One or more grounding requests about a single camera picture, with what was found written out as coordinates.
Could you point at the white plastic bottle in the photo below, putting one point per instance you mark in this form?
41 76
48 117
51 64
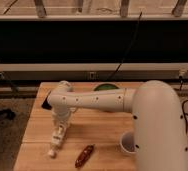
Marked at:
57 140

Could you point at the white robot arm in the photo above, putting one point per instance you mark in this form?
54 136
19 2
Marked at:
159 125

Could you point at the green ceramic bowl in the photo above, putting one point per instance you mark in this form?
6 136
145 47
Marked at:
105 86

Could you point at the black smartphone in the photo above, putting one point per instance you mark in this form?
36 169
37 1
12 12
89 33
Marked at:
45 104

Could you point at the white paper cup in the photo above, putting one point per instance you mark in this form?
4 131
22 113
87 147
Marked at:
126 143

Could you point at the black office chair base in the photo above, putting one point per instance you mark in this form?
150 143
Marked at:
8 113

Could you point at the long metal rail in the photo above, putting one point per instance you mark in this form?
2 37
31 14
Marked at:
94 71

